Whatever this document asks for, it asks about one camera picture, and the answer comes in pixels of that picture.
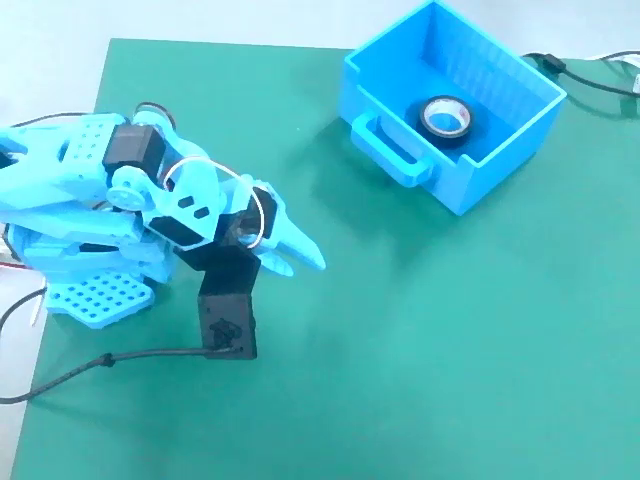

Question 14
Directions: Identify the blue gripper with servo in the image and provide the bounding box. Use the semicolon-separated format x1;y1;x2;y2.
142;157;327;279

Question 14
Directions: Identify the black tape roll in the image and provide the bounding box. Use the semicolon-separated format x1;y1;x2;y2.
415;94;474;151

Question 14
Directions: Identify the green cutting mat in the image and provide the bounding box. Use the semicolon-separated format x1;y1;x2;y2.
0;38;640;480

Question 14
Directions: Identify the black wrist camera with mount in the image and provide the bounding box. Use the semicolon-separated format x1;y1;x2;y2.
174;239;261;362

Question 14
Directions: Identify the thin white wire loop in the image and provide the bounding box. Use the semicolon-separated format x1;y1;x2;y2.
162;156;264;250

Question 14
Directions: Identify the black camera cable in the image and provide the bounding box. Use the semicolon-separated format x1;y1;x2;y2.
0;287;236;405

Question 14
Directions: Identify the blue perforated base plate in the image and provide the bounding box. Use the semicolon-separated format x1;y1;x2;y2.
44;274;156;330

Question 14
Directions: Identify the blue plastic box with handle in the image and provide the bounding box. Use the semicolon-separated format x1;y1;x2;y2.
341;0;569;217

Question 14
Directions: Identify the short white wire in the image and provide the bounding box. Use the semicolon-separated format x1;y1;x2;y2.
28;284;49;329

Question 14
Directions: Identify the thin black servo cable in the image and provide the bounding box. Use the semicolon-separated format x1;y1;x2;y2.
9;102;177;132

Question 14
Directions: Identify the red white wire bundle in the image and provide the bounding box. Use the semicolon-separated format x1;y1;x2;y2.
0;249;32;274

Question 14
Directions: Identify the black cable with ferrite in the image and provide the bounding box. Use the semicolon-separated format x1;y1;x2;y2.
522;52;640;99

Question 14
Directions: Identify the white cable with connector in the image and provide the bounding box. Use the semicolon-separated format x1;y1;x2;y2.
599;49;640;96

